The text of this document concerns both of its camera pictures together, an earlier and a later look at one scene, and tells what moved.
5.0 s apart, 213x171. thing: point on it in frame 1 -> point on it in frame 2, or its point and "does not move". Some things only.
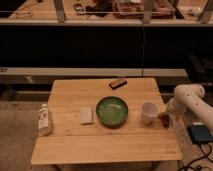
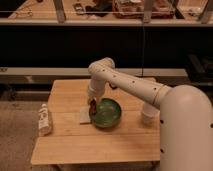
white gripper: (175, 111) -> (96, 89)
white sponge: (86, 115) does not move
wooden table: (74, 142) does not move
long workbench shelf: (106, 12) does not move
